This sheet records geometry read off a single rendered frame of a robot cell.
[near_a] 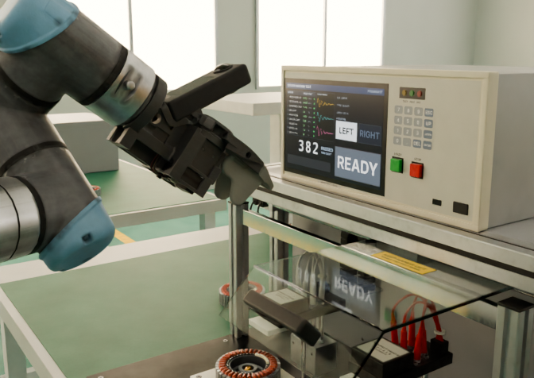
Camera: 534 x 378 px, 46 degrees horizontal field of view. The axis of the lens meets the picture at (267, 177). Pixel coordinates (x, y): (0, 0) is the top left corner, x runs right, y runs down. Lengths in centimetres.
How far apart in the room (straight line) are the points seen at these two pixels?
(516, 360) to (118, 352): 80
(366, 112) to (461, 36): 757
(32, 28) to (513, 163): 61
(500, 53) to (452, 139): 765
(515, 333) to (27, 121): 58
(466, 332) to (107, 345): 72
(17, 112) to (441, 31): 772
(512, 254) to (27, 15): 58
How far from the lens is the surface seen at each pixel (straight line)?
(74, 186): 62
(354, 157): 99
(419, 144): 90
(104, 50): 64
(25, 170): 63
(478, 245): 82
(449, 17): 833
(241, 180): 74
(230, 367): 114
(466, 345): 108
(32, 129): 65
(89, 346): 138
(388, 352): 94
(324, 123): 104
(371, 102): 96
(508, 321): 81
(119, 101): 64
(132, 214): 241
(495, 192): 87
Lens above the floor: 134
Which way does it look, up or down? 11 degrees down
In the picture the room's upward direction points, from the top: straight up
